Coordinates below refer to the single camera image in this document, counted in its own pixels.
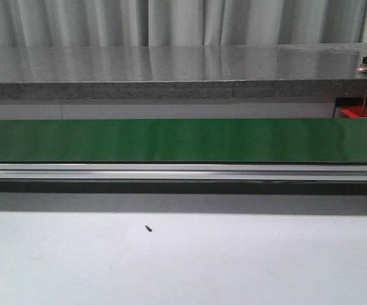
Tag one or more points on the grey curtain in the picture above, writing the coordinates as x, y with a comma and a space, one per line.
179, 23

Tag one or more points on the grey stone counter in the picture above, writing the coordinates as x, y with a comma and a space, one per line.
182, 72

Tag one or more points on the aluminium conveyor frame rail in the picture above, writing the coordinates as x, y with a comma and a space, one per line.
205, 188

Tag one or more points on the green conveyor belt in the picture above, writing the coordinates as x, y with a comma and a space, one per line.
296, 140

